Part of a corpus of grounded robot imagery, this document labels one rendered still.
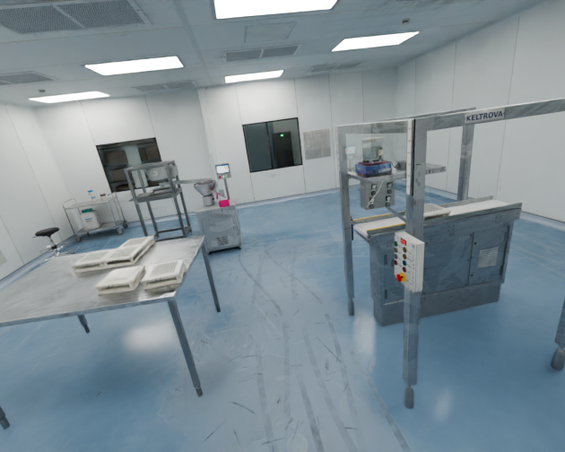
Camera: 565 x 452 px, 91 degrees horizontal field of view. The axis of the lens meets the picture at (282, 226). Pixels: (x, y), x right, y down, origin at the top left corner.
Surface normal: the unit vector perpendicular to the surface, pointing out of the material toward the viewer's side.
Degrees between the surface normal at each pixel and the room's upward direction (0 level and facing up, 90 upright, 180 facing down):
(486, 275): 90
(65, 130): 90
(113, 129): 90
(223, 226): 90
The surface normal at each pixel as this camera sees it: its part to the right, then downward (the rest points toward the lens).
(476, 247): 0.15, 0.31
